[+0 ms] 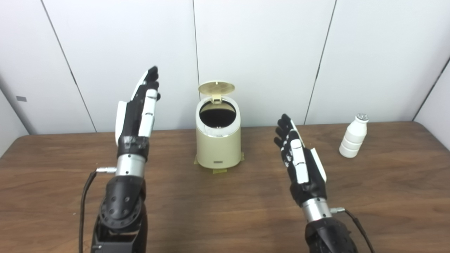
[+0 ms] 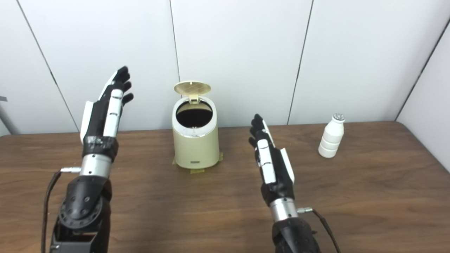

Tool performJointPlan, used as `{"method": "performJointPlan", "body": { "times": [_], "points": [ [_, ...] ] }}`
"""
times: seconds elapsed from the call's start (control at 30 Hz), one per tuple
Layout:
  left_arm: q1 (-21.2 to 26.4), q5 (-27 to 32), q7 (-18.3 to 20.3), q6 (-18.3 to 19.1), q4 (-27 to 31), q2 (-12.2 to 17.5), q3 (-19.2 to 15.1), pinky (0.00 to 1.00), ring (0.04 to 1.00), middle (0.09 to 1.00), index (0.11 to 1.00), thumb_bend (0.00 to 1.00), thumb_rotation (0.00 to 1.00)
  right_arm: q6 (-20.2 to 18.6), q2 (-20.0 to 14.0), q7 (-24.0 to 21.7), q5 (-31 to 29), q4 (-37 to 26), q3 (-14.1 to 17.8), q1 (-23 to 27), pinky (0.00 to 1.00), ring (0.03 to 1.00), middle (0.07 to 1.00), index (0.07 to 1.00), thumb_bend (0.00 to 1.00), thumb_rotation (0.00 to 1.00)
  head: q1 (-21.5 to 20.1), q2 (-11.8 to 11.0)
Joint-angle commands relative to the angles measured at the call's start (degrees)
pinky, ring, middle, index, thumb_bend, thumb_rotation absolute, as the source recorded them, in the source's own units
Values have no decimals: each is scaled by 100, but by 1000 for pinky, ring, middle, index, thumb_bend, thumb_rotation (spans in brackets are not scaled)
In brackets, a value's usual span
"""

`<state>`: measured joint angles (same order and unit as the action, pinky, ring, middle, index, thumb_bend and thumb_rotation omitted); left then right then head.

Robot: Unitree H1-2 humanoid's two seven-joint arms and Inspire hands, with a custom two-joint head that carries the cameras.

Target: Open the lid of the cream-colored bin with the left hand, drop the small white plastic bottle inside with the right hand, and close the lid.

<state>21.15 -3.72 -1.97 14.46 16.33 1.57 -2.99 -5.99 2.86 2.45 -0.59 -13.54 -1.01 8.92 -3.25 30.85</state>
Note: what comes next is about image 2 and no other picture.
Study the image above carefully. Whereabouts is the cream-colored round bin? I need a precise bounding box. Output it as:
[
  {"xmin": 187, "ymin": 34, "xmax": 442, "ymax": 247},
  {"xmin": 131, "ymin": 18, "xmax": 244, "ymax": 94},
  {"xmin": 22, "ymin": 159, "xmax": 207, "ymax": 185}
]
[{"xmin": 172, "ymin": 95, "xmax": 220, "ymax": 169}]

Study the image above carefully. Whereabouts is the small white plastic bottle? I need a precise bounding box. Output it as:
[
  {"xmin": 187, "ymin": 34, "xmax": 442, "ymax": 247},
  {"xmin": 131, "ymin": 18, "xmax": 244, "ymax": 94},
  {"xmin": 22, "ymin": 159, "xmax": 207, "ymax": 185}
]
[{"xmin": 318, "ymin": 113, "xmax": 346, "ymax": 158}]

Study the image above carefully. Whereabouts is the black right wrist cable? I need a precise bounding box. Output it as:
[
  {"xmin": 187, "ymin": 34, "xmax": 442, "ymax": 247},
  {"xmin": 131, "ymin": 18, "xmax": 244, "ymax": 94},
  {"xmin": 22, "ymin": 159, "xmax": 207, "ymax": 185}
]
[{"xmin": 297, "ymin": 207, "xmax": 341, "ymax": 253}]

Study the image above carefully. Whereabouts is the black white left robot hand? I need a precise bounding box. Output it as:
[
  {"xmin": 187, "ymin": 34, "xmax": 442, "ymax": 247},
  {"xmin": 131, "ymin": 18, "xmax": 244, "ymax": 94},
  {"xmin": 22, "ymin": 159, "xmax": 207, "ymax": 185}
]
[{"xmin": 80, "ymin": 66, "xmax": 134, "ymax": 162}]

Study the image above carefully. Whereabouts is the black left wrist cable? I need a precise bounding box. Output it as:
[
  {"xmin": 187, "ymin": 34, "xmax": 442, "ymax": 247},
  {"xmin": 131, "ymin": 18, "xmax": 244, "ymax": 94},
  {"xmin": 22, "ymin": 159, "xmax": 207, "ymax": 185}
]
[{"xmin": 41, "ymin": 167, "xmax": 82, "ymax": 253}]

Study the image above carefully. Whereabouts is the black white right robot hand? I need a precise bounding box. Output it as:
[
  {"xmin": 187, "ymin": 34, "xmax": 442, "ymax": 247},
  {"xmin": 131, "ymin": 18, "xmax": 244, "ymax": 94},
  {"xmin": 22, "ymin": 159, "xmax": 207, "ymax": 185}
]
[{"xmin": 248, "ymin": 113, "xmax": 295, "ymax": 207}]

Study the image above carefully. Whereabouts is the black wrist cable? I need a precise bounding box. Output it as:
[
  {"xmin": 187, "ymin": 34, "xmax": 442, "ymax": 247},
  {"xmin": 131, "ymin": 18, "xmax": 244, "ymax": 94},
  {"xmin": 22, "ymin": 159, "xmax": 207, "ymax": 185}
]
[
  {"xmin": 41, "ymin": 167, "xmax": 82, "ymax": 253},
  {"xmin": 297, "ymin": 207, "xmax": 341, "ymax": 253}
]

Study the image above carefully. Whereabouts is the cream round bin lid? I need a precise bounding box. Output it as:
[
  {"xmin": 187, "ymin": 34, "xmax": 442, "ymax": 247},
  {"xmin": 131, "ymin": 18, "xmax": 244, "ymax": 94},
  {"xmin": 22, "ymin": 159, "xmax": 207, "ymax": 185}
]
[{"xmin": 174, "ymin": 81, "xmax": 212, "ymax": 104}]

